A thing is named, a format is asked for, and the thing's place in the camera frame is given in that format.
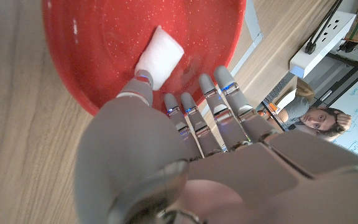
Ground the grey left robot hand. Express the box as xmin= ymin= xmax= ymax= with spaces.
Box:
xmin=74 ymin=64 xmax=358 ymax=224

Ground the red bowl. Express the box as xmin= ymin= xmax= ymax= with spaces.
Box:
xmin=41 ymin=0 xmax=247 ymax=116

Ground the white plate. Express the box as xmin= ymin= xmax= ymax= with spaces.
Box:
xmin=275 ymin=88 xmax=298 ymax=110

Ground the seated person in grey shirt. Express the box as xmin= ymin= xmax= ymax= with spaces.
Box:
xmin=280 ymin=95 xmax=352 ymax=142

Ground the white power strip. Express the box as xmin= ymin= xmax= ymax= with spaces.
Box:
xmin=289 ymin=11 xmax=357 ymax=78

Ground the black power plug cable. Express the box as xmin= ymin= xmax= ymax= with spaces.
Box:
xmin=305 ymin=0 xmax=343 ymax=55

